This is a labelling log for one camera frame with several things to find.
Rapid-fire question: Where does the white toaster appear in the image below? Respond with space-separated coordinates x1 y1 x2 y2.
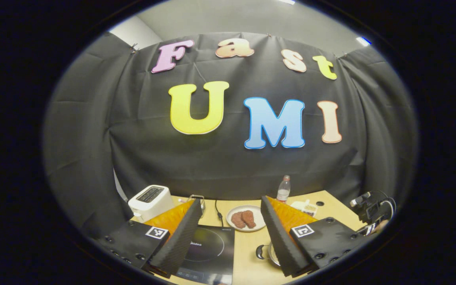
127 185 175 223

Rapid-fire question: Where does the black backdrop cloth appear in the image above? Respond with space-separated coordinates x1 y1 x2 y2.
43 32 418 239

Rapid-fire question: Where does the black induction cooktop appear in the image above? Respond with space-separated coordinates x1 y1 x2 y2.
175 225 236 285

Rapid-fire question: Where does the white divided snack tray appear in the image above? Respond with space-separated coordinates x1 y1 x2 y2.
290 199 318 217

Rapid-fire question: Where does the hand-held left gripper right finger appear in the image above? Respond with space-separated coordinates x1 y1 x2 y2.
260 195 372 277

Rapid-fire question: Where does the clear plastic water bottle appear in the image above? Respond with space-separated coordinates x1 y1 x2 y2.
276 175 292 204

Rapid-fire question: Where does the white round plate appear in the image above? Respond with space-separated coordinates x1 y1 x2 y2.
226 205 267 232

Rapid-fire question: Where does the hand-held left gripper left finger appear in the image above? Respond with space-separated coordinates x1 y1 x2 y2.
89 198 205 279

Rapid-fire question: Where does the black power cable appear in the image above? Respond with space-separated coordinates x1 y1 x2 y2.
214 200 225 227

